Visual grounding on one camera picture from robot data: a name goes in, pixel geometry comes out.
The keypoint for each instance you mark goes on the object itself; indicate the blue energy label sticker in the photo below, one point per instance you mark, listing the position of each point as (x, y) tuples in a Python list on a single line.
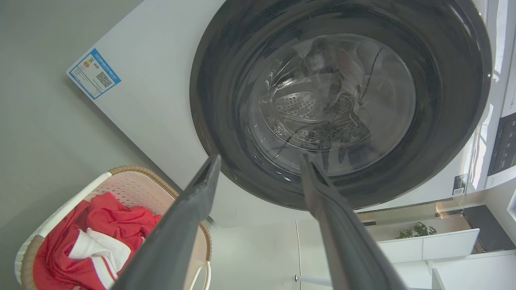
[(94, 73)]

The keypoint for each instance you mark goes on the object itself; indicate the dark cabinet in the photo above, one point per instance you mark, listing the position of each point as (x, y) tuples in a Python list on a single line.
[(487, 229)]

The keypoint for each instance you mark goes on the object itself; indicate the white front-load washing machine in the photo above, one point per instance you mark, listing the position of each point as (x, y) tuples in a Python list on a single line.
[(161, 80)]

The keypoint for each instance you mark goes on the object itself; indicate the red and white garment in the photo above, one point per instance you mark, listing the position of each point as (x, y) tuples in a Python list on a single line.
[(109, 221)]

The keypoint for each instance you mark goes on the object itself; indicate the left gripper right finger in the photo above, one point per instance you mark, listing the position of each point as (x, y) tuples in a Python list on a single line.
[(346, 241)]

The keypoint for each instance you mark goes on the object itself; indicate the small black and white sticker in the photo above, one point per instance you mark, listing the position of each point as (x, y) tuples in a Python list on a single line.
[(460, 185)]

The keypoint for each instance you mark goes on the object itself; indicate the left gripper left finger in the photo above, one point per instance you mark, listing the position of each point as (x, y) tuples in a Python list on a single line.
[(169, 237)]

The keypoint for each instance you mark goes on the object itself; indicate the round black washing machine door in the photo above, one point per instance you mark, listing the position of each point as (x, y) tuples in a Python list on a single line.
[(225, 100)]

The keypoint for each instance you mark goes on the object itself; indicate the white table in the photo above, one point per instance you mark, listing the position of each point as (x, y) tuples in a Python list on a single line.
[(475, 274)]

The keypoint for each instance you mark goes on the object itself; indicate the white low cabinet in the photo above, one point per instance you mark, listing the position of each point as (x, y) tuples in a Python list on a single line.
[(435, 245)]

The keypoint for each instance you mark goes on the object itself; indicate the beige perforated laundry basket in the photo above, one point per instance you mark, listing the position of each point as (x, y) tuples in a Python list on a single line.
[(133, 189)]

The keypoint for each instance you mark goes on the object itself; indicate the green potted plant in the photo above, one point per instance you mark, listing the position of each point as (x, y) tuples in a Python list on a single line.
[(417, 230)]

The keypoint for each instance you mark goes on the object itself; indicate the round filter cover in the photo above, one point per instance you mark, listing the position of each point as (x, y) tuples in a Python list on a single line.
[(226, 213)]

